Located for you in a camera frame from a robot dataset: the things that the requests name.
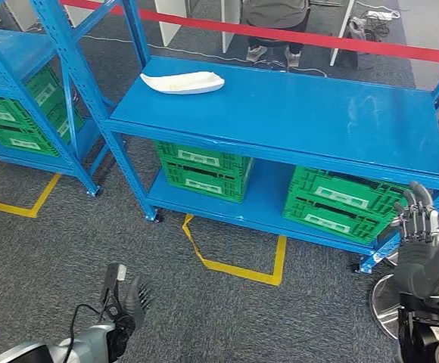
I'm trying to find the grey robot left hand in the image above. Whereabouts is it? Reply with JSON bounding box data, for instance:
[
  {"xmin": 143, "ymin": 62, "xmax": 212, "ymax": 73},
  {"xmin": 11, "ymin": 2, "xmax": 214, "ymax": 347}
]
[{"xmin": 119, "ymin": 275, "xmax": 154, "ymax": 333}]

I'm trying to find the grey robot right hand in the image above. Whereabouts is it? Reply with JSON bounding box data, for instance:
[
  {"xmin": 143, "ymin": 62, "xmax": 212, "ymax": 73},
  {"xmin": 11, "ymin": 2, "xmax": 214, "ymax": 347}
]
[{"xmin": 391, "ymin": 181, "xmax": 439, "ymax": 302}]

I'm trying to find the white curved plastic part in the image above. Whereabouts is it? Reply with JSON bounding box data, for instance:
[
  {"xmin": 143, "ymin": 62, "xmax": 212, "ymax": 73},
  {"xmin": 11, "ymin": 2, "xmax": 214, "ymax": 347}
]
[{"xmin": 140, "ymin": 70, "xmax": 226, "ymax": 95}]

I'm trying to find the blue metal shelf rack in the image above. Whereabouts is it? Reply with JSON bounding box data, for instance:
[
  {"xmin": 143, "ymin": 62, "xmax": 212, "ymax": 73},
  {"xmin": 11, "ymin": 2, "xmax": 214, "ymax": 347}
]
[
  {"xmin": 30, "ymin": 0, "xmax": 439, "ymax": 274},
  {"xmin": 0, "ymin": 0, "xmax": 116, "ymax": 197}
]

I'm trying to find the chrome round stool base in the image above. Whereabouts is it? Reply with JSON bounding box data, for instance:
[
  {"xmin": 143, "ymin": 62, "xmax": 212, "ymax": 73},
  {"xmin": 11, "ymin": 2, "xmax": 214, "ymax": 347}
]
[{"xmin": 369, "ymin": 250, "xmax": 409, "ymax": 342}]

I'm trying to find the green plastic crate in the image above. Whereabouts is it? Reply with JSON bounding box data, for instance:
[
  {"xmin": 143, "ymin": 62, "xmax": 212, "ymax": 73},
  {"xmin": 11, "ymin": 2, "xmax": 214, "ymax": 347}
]
[
  {"xmin": 0, "ymin": 65, "xmax": 85, "ymax": 157},
  {"xmin": 282, "ymin": 166, "xmax": 409, "ymax": 246},
  {"xmin": 154, "ymin": 141, "xmax": 255, "ymax": 204}
]

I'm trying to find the yellow floor tape outline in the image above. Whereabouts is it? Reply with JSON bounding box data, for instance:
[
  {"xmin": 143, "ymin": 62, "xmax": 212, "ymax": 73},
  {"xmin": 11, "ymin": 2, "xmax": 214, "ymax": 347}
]
[
  {"xmin": 182, "ymin": 214, "xmax": 288, "ymax": 287},
  {"xmin": 0, "ymin": 160, "xmax": 61, "ymax": 219}
]

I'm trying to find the grey bag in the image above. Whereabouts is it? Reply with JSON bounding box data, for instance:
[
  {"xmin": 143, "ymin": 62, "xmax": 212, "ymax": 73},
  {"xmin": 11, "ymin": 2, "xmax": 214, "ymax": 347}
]
[{"xmin": 342, "ymin": 17, "xmax": 375, "ymax": 71}]

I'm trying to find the white power strip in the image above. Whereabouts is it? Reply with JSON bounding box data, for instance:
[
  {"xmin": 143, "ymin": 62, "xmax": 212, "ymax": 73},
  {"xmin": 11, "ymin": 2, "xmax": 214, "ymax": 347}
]
[{"xmin": 367, "ymin": 10, "xmax": 400, "ymax": 21}]

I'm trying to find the white desk side panel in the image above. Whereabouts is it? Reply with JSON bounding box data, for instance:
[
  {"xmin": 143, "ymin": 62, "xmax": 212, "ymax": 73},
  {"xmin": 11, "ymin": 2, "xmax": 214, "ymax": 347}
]
[
  {"xmin": 154, "ymin": 0, "xmax": 188, "ymax": 47},
  {"xmin": 64, "ymin": 0, "xmax": 104, "ymax": 29}
]

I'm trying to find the red barrier tape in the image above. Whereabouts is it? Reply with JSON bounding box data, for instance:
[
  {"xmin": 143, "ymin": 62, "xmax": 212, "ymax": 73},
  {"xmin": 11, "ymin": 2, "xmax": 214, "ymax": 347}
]
[{"xmin": 58, "ymin": 0, "xmax": 439, "ymax": 65}]

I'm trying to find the person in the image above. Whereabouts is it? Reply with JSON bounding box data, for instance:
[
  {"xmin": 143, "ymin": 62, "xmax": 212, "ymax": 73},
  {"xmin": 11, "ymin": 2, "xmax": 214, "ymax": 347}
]
[{"xmin": 242, "ymin": 0, "xmax": 311, "ymax": 70}]

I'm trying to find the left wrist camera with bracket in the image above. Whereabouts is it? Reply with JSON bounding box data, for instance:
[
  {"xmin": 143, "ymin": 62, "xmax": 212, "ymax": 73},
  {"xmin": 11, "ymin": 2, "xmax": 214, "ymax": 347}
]
[{"xmin": 99, "ymin": 262, "xmax": 128, "ymax": 321}]

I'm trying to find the black cable tangle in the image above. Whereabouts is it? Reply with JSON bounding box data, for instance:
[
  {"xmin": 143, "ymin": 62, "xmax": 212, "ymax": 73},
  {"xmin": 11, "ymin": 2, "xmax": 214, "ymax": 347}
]
[{"xmin": 360, "ymin": 17, "xmax": 391, "ymax": 41}]

